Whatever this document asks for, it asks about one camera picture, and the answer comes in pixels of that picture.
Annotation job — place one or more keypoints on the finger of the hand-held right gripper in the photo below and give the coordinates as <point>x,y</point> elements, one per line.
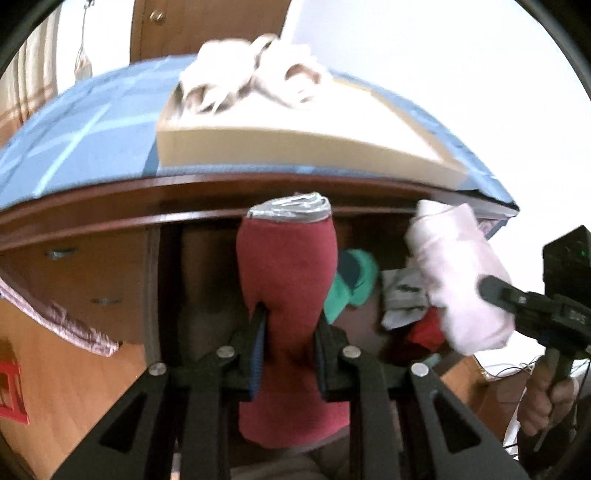
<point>498,293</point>

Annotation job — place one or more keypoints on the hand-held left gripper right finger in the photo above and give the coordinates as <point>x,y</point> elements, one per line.
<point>325,364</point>

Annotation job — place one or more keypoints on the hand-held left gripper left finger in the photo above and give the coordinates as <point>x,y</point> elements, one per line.
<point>258,355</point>

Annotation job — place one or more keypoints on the white sock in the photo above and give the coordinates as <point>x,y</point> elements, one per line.
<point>452,267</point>

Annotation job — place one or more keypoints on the red underwear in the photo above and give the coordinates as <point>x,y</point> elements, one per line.
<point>425,332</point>

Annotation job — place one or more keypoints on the wooden desk drawer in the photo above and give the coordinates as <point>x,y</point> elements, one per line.
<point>203,277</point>

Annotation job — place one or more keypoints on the red sock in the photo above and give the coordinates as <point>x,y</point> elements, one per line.
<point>286,258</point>

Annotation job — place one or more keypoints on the shallow cardboard box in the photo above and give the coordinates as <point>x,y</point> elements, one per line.
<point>277,143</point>

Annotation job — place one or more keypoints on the white underwear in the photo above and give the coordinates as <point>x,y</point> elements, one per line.
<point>207,78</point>
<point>286,78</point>

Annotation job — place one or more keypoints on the grey underwear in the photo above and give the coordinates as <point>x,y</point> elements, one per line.
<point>401,304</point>

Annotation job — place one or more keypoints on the person's right hand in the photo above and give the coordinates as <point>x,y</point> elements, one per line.
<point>540,401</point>

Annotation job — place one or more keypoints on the dark wooden desk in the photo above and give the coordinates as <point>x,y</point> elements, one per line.
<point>92,267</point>

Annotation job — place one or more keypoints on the pink striped cloth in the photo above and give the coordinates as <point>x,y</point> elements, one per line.
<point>69,327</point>

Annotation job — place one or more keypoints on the red plastic stool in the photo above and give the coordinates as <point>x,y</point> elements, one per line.
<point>11,392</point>

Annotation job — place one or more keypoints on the blue plaid tablecloth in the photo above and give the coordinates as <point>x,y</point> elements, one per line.
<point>83,129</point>

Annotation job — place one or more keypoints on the brown wooden door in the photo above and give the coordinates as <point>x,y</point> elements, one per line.
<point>207,27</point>

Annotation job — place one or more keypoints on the curtain tieback tassel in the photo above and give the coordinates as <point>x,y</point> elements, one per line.
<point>83,64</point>

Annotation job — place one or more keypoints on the beige patterned curtain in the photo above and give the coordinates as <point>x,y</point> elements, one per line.
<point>32,83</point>

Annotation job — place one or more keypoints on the brass door knob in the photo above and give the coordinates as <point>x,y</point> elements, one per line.
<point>158,15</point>

